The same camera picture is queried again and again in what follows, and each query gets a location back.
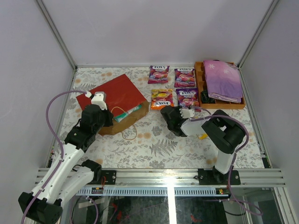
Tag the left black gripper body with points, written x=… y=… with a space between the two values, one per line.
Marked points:
x=107 y=115

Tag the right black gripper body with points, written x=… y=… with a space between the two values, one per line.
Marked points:
x=177 y=109

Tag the orange snack package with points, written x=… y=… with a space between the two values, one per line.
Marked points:
x=161 y=98

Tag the purple candy bag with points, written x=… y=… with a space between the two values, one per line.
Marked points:
x=184 y=77
x=158 y=74
x=187 y=97

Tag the green snack package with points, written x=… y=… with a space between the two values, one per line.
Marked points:
x=124 y=113

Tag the red paper bag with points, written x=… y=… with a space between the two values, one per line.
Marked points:
x=123 y=93

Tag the yellow snack bar packet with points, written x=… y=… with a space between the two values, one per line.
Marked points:
x=202 y=136

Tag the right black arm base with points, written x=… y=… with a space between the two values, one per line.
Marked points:
x=214 y=177

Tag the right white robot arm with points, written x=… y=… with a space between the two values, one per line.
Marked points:
x=228 y=134

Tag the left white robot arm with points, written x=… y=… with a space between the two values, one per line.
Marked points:
x=44 y=204

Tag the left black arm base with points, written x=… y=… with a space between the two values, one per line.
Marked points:
x=106 y=177

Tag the black item in tray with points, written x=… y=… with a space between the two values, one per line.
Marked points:
x=205 y=99

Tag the floral table mat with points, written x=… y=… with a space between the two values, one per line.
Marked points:
x=149 y=143

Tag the wooden compartment tray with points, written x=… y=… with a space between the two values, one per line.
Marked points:
x=201 y=85

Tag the purple star cloth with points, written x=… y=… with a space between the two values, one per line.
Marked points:
x=223 y=81

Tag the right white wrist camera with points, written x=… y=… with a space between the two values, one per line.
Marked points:
x=187 y=113

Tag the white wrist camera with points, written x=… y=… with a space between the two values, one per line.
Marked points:
x=98 y=98
x=187 y=113

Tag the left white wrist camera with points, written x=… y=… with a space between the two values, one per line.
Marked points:
x=98 y=98

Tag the blue slotted cable duct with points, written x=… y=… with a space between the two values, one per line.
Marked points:
x=151 y=191

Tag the aluminium front rail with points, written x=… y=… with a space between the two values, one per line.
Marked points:
x=141 y=177

